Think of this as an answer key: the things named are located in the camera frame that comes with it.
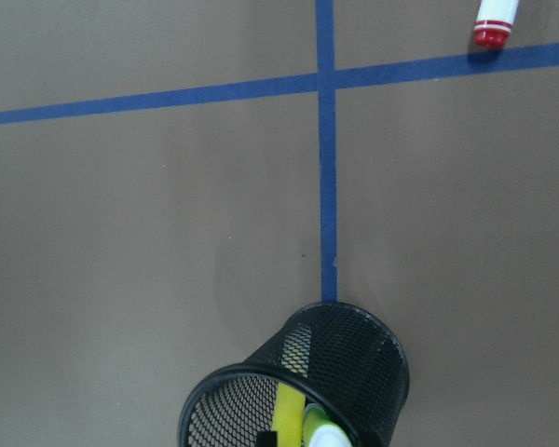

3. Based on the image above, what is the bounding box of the yellow marker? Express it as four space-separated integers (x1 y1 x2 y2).
269 325 314 447

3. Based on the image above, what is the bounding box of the green marker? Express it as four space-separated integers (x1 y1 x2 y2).
303 403 352 447

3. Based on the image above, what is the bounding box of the red capped white marker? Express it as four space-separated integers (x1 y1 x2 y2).
473 0 520 49

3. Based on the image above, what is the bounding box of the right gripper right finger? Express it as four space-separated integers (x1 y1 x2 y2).
355 430 385 447

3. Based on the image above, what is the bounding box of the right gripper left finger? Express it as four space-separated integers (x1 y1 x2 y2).
255 430 279 447

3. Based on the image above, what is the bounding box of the black mesh pen cup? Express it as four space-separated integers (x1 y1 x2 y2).
178 303 410 446

